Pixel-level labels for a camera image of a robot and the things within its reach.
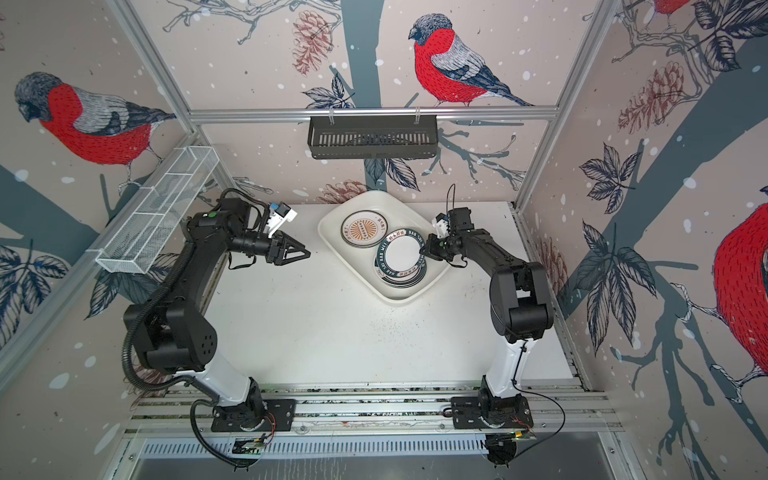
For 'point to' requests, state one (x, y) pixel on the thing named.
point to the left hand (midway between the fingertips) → (301, 251)
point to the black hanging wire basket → (373, 139)
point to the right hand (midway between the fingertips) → (421, 252)
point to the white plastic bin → (401, 211)
